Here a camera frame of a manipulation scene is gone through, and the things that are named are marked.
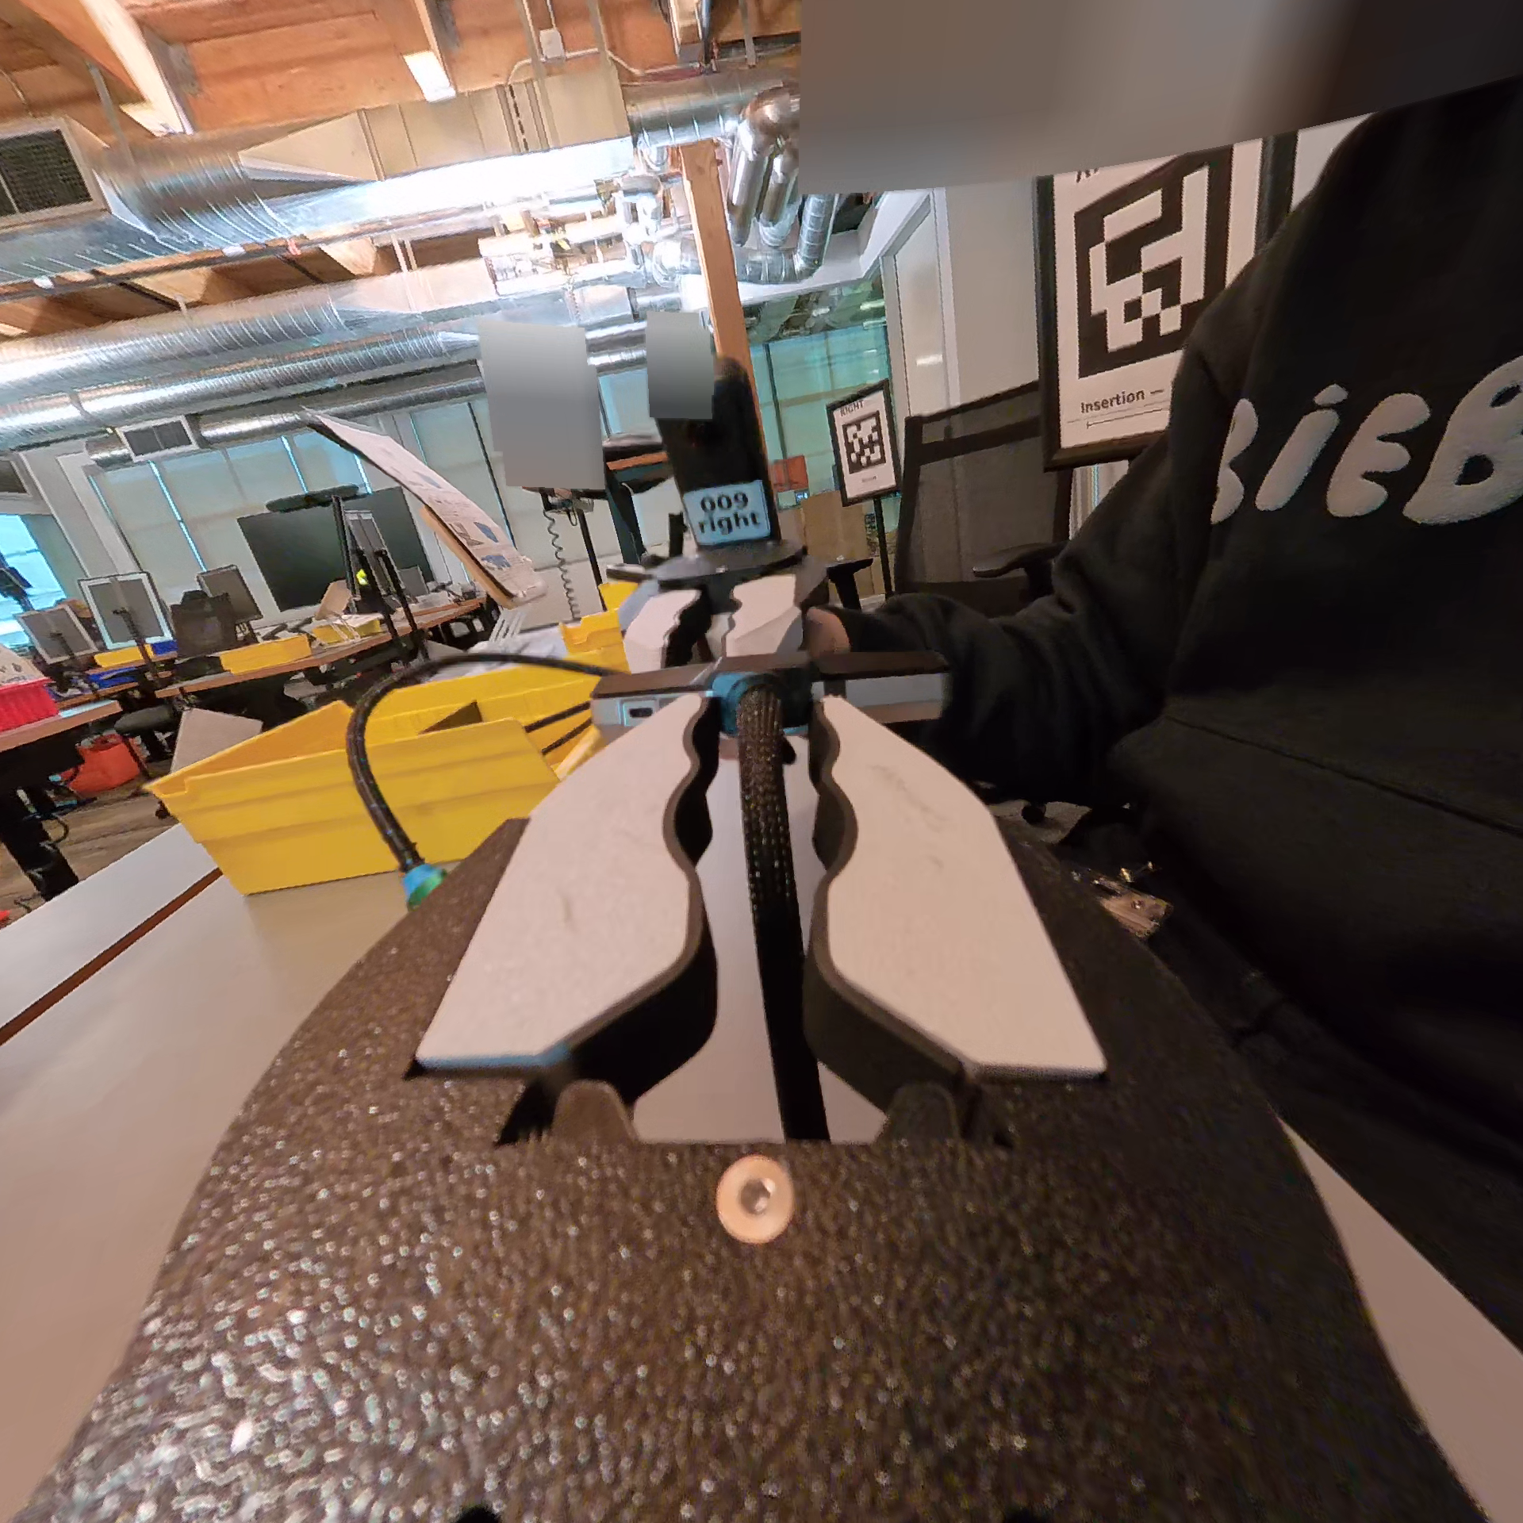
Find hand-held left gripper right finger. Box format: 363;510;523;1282
804;697;1112;1103

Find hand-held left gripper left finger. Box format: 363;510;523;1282
414;695;724;1103

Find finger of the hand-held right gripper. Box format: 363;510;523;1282
622;586;717;671
724;575;813;659

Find black switch box with button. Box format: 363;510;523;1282
591;653;954;731

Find person's right forearm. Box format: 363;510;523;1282
833;524;1192;823

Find yellow plastic bin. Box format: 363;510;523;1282
145;664;611;898
559;579;639;673

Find small framed marker poster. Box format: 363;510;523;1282
827;381;902;508

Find wooden instruction board stand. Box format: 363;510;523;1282
303;410;550;604

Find black computer monitor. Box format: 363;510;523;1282
236;501;432;611

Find person's black hoodie torso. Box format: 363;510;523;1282
1047;77;1523;1322

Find large framed marker poster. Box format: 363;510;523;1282
1034;131;1299;472

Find tablet on stand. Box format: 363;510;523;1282
77;571;169;649

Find grey duct air vent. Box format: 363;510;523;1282
0;120;109;231

